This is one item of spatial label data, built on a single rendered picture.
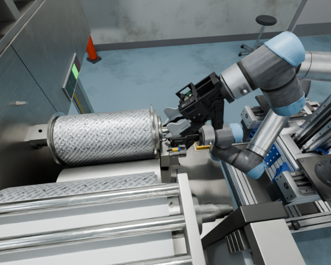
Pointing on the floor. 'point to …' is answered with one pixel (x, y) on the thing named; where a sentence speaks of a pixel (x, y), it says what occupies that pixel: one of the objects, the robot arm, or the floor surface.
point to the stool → (266, 20)
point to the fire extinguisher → (92, 52)
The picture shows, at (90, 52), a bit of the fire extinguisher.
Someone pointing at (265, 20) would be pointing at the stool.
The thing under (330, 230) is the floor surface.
